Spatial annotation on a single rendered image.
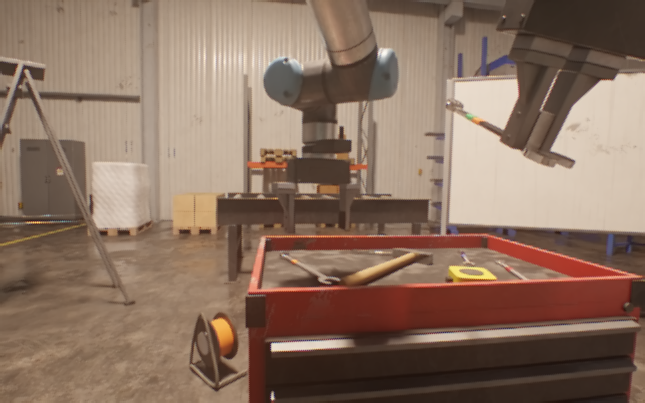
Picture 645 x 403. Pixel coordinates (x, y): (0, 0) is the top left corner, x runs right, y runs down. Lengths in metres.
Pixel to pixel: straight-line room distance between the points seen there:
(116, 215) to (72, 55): 4.58
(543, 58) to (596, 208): 2.86
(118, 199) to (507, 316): 6.67
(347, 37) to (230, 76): 8.45
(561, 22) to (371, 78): 0.25
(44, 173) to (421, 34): 9.85
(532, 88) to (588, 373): 0.54
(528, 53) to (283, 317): 0.45
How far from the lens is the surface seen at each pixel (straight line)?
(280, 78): 0.57
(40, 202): 9.52
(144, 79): 9.14
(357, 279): 0.64
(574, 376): 0.76
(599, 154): 3.20
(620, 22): 0.40
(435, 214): 9.31
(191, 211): 6.60
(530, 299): 0.68
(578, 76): 0.40
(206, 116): 8.76
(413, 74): 9.65
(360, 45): 0.50
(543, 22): 0.35
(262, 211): 3.49
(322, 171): 0.66
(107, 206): 7.01
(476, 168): 2.94
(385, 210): 3.77
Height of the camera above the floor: 1.12
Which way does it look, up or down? 4 degrees down
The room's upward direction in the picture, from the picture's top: 1 degrees clockwise
